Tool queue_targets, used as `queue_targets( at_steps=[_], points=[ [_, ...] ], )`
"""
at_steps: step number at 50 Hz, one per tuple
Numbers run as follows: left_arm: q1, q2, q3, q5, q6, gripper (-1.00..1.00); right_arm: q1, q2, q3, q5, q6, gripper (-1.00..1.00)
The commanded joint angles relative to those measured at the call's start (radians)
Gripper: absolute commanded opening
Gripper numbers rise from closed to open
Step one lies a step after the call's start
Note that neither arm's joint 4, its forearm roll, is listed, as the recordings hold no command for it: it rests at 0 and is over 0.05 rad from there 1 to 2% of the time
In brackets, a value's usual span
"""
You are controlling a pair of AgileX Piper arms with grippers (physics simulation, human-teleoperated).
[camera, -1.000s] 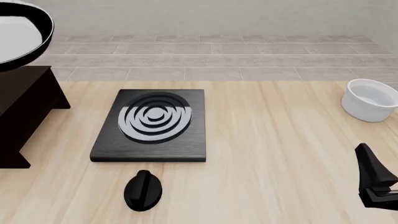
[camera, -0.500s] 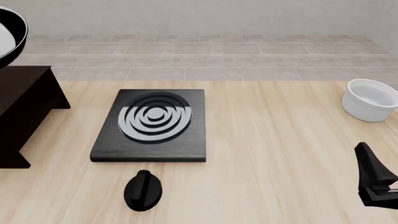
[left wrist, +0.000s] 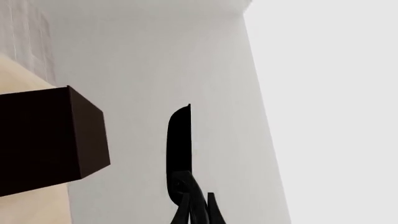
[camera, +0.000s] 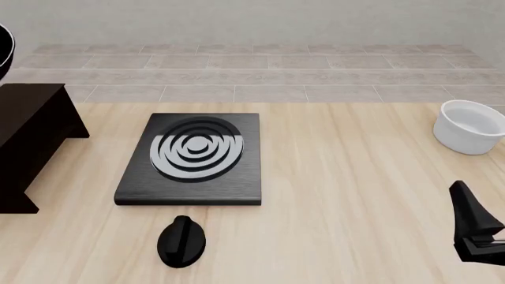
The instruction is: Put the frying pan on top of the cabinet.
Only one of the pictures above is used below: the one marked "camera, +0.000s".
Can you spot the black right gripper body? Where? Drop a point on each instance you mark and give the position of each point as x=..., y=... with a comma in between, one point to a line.
x=483, y=248

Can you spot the white ceramic bowl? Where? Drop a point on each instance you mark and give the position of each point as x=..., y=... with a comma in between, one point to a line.
x=469, y=130

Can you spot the round black stove knob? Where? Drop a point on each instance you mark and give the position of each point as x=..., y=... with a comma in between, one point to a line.
x=180, y=244

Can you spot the flat black stove plate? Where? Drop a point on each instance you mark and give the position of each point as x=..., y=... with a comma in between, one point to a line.
x=189, y=165

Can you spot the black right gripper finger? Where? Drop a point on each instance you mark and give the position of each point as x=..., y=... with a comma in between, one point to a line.
x=469, y=213

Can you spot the dark wooden cabinet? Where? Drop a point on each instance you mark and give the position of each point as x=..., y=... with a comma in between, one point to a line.
x=27, y=133

